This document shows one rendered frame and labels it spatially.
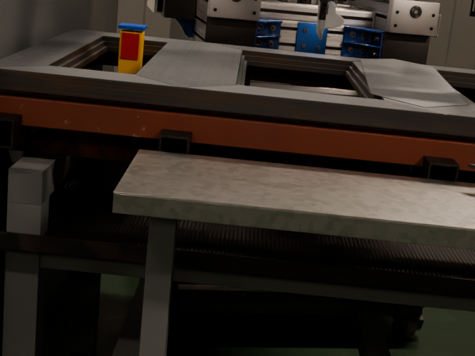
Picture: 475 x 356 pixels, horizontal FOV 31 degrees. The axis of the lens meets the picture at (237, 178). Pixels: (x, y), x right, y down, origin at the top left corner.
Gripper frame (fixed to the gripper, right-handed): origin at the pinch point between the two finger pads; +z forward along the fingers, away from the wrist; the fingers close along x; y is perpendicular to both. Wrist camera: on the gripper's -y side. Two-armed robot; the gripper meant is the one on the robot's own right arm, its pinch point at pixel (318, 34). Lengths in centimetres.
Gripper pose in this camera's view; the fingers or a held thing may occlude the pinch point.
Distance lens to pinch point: 207.7
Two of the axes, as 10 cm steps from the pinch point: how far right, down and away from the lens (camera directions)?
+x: 0.3, -2.5, 9.7
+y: 9.9, 1.0, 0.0
